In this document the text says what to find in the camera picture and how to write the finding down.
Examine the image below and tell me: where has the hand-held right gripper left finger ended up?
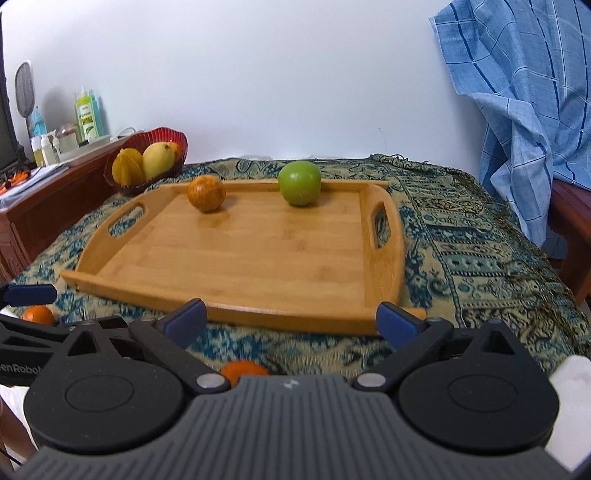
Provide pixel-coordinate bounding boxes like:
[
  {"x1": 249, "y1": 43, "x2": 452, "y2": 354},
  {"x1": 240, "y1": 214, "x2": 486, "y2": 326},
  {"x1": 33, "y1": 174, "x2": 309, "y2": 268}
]
[{"x1": 58, "y1": 299, "x2": 230, "y2": 394}]

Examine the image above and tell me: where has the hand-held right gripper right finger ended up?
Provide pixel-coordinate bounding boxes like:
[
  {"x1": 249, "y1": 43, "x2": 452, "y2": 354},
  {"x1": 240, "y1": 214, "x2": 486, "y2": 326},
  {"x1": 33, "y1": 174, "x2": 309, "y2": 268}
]
[{"x1": 353, "y1": 302, "x2": 533, "y2": 393}]

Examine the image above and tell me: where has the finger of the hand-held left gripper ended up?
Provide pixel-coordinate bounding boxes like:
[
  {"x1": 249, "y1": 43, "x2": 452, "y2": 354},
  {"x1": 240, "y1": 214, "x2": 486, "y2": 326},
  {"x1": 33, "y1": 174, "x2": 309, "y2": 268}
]
[
  {"x1": 0, "y1": 283, "x2": 57, "y2": 306},
  {"x1": 0, "y1": 314, "x2": 77, "y2": 346}
]

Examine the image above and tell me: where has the tangerine with green stem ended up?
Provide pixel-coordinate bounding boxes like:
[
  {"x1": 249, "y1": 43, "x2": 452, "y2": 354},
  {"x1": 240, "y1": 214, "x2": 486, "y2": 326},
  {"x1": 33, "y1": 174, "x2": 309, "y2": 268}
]
[{"x1": 23, "y1": 305, "x2": 56, "y2": 326}]

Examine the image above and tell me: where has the small tangerine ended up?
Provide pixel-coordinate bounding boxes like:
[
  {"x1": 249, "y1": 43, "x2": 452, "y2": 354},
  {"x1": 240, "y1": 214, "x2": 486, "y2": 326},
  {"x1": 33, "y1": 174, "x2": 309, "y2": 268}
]
[{"x1": 221, "y1": 360, "x2": 269, "y2": 387}]

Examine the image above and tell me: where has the wooden serving tray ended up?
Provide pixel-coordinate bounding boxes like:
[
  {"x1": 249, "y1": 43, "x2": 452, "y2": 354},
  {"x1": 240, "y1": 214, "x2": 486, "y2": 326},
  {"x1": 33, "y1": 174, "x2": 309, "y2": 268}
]
[{"x1": 60, "y1": 180, "x2": 428, "y2": 337}]

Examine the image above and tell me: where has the teal patterned blanket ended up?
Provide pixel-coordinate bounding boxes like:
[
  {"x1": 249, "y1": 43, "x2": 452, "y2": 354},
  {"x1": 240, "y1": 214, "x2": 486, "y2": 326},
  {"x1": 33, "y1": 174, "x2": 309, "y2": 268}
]
[{"x1": 0, "y1": 154, "x2": 591, "y2": 377}]

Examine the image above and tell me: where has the wooden cabinet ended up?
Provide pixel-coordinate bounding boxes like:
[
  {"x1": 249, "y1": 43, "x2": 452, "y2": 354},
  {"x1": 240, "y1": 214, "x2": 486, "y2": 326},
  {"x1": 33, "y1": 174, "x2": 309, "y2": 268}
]
[{"x1": 0, "y1": 136, "x2": 145, "y2": 283}]

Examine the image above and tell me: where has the stack of papers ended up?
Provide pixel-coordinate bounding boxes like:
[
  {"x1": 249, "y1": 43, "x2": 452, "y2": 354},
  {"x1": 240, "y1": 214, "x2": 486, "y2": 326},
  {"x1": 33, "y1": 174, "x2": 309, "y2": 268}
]
[{"x1": 18, "y1": 163, "x2": 71, "y2": 183}]

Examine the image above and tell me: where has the mottled orange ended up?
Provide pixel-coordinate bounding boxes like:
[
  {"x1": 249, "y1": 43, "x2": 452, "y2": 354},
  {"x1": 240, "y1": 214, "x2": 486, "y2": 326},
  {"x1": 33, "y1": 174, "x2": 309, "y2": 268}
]
[{"x1": 187, "y1": 175, "x2": 227, "y2": 213}]

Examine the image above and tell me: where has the white plastic tray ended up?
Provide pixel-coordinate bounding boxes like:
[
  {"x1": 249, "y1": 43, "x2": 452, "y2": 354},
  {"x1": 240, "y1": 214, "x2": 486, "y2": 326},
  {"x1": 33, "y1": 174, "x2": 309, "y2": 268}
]
[{"x1": 59, "y1": 134, "x2": 124, "y2": 163}]

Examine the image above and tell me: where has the yellow star fruit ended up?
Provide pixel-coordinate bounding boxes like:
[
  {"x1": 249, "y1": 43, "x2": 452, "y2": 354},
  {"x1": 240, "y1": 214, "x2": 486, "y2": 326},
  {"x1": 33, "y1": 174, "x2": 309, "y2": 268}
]
[{"x1": 112, "y1": 148, "x2": 146, "y2": 186}]

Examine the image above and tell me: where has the glass jar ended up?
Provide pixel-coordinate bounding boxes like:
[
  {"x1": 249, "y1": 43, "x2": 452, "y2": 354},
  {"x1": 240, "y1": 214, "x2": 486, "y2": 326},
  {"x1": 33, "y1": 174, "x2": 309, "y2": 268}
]
[{"x1": 56, "y1": 124, "x2": 79, "y2": 153}]

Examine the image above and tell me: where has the yellow mango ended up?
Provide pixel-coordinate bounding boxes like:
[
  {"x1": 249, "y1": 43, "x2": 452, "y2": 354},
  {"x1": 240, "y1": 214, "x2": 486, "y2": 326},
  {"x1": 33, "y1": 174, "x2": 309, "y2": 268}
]
[{"x1": 141, "y1": 142, "x2": 177, "y2": 182}]

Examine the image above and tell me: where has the green apple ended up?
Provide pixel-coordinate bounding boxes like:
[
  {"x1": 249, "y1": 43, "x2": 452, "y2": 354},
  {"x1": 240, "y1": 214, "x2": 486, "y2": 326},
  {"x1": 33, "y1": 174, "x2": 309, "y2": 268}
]
[{"x1": 278, "y1": 161, "x2": 322, "y2": 206}]

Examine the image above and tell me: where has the black monitor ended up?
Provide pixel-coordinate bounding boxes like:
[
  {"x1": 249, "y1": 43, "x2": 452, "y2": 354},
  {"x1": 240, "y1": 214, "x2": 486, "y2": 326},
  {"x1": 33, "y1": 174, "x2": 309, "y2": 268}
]
[{"x1": 0, "y1": 11, "x2": 21, "y2": 172}]

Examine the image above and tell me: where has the green bottle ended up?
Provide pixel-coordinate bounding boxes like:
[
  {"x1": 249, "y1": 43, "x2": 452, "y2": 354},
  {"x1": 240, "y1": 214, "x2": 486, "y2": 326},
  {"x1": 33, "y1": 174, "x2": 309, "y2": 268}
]
[{"x1": 75, "y1": 86, "x2": 100, "y2": 143}]

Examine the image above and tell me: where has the red ribbed bowl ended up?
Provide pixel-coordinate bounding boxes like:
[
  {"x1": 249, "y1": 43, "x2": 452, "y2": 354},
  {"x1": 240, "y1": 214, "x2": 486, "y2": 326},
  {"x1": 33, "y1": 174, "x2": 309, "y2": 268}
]
[{"x1": 104, "y1": 127, "x2": 189, "y2": 197}]

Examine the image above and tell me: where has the white cloth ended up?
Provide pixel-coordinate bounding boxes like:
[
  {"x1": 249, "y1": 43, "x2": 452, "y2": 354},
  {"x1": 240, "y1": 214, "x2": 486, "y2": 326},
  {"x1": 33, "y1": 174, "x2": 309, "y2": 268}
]
[{"x1": 549, "y1": 355, "x2": 591, "y2": 462}]

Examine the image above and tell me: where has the electric fly swatter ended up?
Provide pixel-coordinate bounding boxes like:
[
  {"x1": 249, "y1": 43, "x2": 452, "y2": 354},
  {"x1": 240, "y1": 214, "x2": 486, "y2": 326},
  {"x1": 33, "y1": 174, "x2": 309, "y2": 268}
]
[{"x1": 14, "y1": 61, "x2": 37, "y2": 126}]

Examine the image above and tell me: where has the wooden chair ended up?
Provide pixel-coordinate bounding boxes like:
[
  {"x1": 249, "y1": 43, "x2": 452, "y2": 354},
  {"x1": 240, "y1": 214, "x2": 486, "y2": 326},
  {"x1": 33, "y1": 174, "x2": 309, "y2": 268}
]
[{"x1": 546, "y1": 178, "x2": 591, "y2": 306}]

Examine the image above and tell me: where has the blue checked cloth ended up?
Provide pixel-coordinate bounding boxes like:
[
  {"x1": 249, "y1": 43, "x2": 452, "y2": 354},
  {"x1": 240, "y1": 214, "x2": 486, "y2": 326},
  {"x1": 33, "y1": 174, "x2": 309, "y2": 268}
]
[{"x1": 429, "y1": 0, "x2": 591, "y2": 259}]

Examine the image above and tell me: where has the orange handled tool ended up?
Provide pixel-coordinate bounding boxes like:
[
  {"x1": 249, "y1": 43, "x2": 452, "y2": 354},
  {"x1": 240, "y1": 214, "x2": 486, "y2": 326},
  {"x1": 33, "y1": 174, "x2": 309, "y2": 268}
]
[{"x1": 0, "y1": 170, "x2": 32, "y2": 192}]

